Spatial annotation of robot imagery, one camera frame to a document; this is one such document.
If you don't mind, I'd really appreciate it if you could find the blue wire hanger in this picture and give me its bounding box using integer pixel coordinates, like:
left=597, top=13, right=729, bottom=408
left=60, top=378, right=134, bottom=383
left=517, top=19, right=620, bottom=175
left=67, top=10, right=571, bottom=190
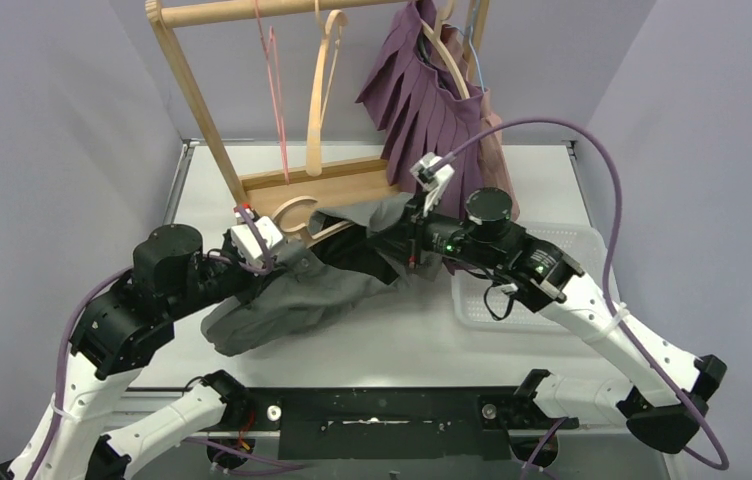
left=448, top=0, right=489, bottom=92

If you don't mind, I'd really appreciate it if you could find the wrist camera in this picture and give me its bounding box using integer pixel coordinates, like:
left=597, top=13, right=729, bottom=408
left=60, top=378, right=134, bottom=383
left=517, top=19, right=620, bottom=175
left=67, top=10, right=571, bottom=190
left=409, top=152, right=455, bottom=217
left=228, top=204, right=287, bottom=276

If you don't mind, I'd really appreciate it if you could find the grey green skirt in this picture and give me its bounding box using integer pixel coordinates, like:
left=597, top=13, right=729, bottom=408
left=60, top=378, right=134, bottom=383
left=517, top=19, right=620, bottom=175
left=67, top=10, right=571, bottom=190
left=201, top=193, right=412, bottom=357

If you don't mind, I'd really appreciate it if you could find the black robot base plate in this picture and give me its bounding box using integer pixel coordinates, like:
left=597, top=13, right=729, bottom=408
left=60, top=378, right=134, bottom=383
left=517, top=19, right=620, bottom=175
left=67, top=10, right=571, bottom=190
left=210, top=369, right=555, bottom=461

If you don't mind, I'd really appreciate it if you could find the purple skirt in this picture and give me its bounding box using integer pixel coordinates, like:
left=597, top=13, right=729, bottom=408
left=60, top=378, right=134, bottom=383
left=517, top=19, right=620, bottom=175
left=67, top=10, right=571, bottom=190
left=356, top=1, right=483, bottom=193

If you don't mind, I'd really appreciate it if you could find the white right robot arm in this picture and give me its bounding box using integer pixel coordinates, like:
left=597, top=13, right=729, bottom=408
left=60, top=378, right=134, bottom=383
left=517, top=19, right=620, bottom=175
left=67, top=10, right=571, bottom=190
left=368, top=188, right=727, bottom=454

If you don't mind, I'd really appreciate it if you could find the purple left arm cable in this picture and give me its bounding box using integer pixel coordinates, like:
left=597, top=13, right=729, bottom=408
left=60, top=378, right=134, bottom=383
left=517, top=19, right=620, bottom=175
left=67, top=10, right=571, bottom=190
left=21, top=205, right=278, bottom=480

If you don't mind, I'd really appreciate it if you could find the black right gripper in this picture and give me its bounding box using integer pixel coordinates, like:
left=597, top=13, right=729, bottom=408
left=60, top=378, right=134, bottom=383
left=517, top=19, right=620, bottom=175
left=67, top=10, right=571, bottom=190
left=368, top=190, right=501, bottom=271

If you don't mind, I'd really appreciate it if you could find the wooden hanger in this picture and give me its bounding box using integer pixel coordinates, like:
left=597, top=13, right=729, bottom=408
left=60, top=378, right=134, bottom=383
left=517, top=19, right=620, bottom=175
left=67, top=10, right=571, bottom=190
left=271, top=196, right=354, bottom=248
left=305, top=0, right=348, bottom=177
left=420, top=0, right=470, bottom=100

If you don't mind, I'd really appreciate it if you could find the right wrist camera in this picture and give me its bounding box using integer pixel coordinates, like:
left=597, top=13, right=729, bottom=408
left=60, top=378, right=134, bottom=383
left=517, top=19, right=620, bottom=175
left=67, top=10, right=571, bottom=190
left=409, top=152, right=455, bottom=217

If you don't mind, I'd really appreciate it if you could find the white plastic basket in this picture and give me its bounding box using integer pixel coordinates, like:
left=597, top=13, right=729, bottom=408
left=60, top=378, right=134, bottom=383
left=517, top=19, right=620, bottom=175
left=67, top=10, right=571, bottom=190
left=450, top=221, right=619, bottom=335

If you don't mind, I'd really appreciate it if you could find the wooden hanger rack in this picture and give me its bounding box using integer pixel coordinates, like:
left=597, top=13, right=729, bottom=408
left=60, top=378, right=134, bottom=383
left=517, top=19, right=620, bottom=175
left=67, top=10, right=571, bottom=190
left=145, top=0, right=491, bottom=230

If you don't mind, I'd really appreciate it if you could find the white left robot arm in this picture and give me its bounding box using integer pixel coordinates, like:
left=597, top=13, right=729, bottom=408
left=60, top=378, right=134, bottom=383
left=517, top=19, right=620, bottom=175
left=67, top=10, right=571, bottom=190
left=0, top=224, right=255, bottom=479

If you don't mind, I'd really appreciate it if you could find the pink pleated skirt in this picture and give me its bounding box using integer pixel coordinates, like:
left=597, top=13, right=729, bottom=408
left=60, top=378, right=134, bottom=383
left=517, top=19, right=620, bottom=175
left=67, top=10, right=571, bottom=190
left=441, top=25, right=520, bottom=221

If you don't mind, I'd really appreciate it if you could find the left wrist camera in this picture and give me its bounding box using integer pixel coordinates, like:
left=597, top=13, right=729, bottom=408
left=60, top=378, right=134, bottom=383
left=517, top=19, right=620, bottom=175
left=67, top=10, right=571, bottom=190
left=228, top=204, right=287, bottom=276

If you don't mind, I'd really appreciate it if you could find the pink wire hanger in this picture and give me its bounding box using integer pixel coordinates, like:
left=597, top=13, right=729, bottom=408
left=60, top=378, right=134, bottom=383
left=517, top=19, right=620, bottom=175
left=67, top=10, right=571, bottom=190
left=253, top=0, right=290, bottom=185

